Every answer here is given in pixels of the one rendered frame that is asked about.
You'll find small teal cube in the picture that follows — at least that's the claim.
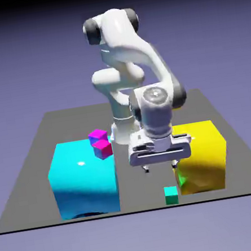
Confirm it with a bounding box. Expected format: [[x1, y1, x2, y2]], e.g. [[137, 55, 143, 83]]
[[163, 185, 180, 207]]

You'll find large cyan box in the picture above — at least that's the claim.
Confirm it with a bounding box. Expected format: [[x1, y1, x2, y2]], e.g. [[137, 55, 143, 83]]
[[42, 135, 123, 223]]

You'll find large yellow box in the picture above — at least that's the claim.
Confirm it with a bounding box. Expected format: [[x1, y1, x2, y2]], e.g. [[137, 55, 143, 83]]
[[166, 118, 234, 197]]

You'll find small magenta cube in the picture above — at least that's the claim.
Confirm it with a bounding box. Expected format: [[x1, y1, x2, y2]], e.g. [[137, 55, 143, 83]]
[[87, 127, 110, 146], [91, 138, 115, 162]]

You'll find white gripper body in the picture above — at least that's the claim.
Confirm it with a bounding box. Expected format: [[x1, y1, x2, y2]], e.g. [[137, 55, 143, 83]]
[[126, 134, 195, 169]]

